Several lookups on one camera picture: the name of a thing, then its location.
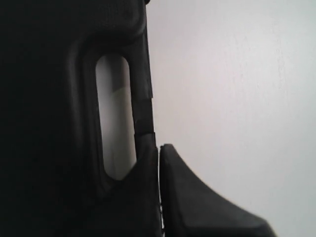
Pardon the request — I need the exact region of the black plastic tool case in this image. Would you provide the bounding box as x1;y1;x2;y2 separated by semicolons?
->
0;0;155;237

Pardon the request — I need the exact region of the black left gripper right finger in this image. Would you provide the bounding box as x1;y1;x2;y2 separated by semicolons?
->
159;144;275;237

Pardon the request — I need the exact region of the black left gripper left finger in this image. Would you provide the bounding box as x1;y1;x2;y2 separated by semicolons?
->
93;133;160;237

